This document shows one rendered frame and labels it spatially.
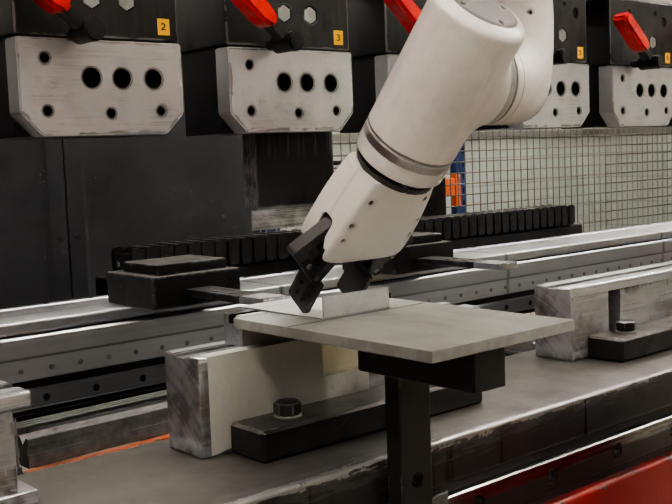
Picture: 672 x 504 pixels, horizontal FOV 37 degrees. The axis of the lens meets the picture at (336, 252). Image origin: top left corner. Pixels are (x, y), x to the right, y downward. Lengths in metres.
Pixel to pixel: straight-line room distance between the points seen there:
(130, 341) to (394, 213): 0.42
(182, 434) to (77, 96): 0.34
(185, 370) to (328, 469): 0.17
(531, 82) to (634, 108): 0.53
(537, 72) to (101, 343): 0.58
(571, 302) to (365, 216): 0.50
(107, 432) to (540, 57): 2.25
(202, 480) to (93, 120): 0.32
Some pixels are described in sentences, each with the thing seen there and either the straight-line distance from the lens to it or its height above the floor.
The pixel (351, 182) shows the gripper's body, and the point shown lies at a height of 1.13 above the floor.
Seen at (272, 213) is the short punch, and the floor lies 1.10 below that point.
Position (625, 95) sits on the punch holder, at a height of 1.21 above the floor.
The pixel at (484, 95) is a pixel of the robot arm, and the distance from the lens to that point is 0.84.
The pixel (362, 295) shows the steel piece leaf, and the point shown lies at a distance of 0.96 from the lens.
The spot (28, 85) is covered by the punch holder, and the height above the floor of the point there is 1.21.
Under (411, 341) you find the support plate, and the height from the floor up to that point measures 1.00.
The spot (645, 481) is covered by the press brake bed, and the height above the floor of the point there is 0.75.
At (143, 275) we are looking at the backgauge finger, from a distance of 1.17.
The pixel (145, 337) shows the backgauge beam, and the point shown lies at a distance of 1.21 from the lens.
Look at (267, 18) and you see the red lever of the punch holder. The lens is 0.92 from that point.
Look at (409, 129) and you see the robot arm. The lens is 0.84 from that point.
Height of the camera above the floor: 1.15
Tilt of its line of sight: 5 degrees down
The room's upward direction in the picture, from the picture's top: 2 degrees counter-clockwise
